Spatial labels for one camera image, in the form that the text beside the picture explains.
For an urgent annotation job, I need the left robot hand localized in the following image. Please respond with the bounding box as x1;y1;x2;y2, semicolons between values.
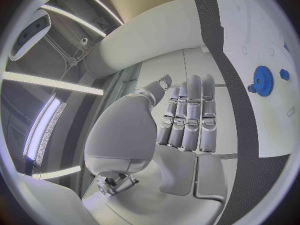
81;73;229;225

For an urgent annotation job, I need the white task board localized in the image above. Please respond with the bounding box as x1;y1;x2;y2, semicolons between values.
214;0;297;159

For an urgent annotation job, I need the glowing light bar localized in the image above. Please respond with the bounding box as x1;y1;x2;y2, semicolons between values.
21;92;69;168

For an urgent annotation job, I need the blue gear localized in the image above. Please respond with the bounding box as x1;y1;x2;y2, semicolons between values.
253;65;275;97

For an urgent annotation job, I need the white cable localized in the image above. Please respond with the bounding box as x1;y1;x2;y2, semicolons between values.
82;57;109;80

